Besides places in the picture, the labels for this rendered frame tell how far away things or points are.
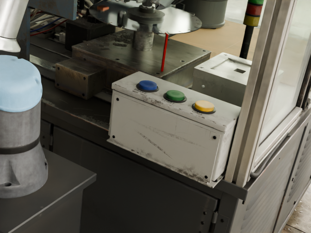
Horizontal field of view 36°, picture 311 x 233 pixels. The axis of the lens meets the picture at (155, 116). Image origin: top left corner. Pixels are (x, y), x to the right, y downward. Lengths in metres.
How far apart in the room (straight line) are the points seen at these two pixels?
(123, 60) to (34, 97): 0.50
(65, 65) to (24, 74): 0.47
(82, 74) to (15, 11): 0.38
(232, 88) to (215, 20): 0.98
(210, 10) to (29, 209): 1.40
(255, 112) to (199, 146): 0.13
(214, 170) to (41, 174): 0.35
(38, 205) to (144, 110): 0.30
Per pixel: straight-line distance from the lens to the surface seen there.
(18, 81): 0.85
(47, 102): 1.29
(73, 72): 1.31
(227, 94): 1.18
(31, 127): 0.89
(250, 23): 1.41
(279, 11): 0.90
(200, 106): 0.98
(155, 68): 1.30
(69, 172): 1.01
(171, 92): 1.02
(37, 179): 0.94
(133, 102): 1.04
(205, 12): 2.09
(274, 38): 0.91
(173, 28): 1.32
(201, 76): 1.20
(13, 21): 0.97
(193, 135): 0.98
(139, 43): 1.41
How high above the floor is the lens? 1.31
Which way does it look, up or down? 27 degrees down
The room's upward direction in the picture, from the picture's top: 8 degrees clockwise
